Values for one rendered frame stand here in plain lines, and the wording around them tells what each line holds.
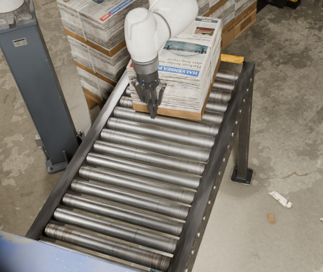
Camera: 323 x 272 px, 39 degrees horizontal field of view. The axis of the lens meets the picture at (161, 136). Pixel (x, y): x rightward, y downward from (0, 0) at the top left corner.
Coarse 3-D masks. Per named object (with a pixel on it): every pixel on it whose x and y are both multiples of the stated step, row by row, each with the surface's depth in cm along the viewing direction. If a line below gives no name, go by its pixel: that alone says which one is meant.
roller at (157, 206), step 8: (72, 184) 166; (80, 184) 166; (88, 184) 165; (96, 184) 165; (80, 192) 166; (88, 192) 164; (96, 192) 163; (104, 192) 162; (112, 192) 162; (120, 192) 161; (128, 192) 162; (112, 200) 162; (120, 200) 161; (128, 200) 160; (136, 200) 159; (144, 200) 158; (152, 200) 158; (160, 200) 158; (144, 208) 158; (152, 208) 157; (160, 208) 156; (168, 208) 155; (176, 208) 155; (184, 208) 154; (176, 216) 155; (184, 216) 154
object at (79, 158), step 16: (128, 80) 201; (112, 96) 195; (112, 112) 190; (96, 128) 183; (80, 144) 178; (80, 160) 173; (64, 176) 169; (64, 192) 164; (48, 208) 160; (32, 224) 156; (64, 224) 168; (48, 240) 159
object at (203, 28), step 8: (200, 16) 188; (192, 24) 185; (200, 24) 184; (208, 24) 184; (216, 24) 183; (184, 32) 182; (192, 32) 181; (200, 32) 181; (208, 32) 180; (216, 32) 180; (216, 40) 184; (216, 48) 186; (216, 56) 191; (216, 64) 194
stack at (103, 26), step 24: (72, 0) 244; (96, 0) 242; (120, 0) 240; (144, 0) 245; (216, 0) 299; (72, 24) 250; (96, 24) 233; (120, 24) 239; (72, 48) 269; (120, 72) 257
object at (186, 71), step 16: (160, 48) 177; (176, 48) 176; (128, 64) 172; (160, 64) 170; (176, 64) 169; (192, 64) 168; (208, 64) 175; (160, 80) 170; (176, 80) 167; (192, 80) 165; (176, 96) 175; (192, 96) 172
